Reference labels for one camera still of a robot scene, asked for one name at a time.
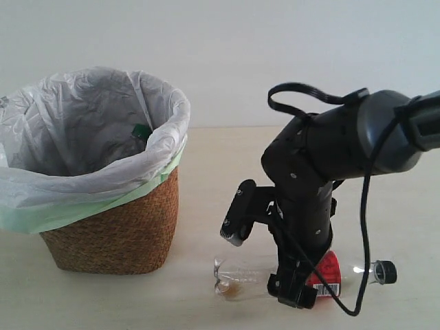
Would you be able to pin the green label water bottle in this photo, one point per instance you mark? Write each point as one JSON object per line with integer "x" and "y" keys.
{"x": 140, "y": 136}

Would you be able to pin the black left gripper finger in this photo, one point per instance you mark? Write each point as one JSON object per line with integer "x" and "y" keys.
{"x": 300, "y": 298}

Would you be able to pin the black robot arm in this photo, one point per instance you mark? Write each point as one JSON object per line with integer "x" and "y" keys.
{"x": 364, "y": 134}

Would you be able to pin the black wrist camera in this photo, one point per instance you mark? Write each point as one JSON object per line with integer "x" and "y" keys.
{"x": 251, "y": 204}

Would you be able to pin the red label clear soda bottle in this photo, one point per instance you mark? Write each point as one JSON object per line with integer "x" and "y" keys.
{"x": 245, "y": 276}

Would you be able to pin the white plastic bin liner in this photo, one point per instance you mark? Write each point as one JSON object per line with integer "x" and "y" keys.
{"x": 66, "y": 151}

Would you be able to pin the brown woven wicker basket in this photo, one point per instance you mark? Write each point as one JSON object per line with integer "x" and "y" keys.
{"x": 131, "y": 239}

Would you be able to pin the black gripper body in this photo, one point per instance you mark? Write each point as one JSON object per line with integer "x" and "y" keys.
{"x": 295, "y": 265}

